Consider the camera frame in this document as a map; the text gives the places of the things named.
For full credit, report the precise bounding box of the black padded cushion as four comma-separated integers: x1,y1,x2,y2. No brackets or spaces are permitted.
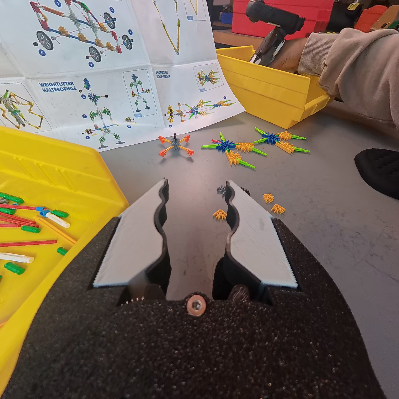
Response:
354,148,399,200

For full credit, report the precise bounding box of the white building instruction sheet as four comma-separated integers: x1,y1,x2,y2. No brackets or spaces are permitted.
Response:
0,0,246,153

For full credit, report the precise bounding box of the blue green assembly with red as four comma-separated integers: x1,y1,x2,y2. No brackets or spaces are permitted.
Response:
201,132,267,170

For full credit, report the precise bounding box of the blue green yellow assembly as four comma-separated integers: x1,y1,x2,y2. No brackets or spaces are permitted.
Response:
254,127,310,154

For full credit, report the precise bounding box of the yellow plastic bin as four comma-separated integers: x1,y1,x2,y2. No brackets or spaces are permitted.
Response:
216,46,335,130
0,126,129,353

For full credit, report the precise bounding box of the wooden shelf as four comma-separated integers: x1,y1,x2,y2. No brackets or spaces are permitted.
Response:
213,30,265,50

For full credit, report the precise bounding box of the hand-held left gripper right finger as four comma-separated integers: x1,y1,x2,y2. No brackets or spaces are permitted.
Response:
213,180,299,300

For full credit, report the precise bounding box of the orange storage bin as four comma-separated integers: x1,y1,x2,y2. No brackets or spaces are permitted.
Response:
355,6,388,32

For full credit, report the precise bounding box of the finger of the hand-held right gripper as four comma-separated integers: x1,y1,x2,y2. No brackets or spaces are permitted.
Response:
251,30,286,67

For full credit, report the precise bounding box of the pile of green red pieces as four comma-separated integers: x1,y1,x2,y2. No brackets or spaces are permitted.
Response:
0,192,77,276

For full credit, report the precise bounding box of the cardboard box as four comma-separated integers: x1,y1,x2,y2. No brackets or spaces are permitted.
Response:
372,6,399,31

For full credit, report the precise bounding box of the orange grey cross assembly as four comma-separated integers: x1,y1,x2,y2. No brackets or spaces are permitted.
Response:
158,133,194,158

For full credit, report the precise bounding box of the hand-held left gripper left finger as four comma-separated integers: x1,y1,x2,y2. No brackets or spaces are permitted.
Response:
94,178,172,301

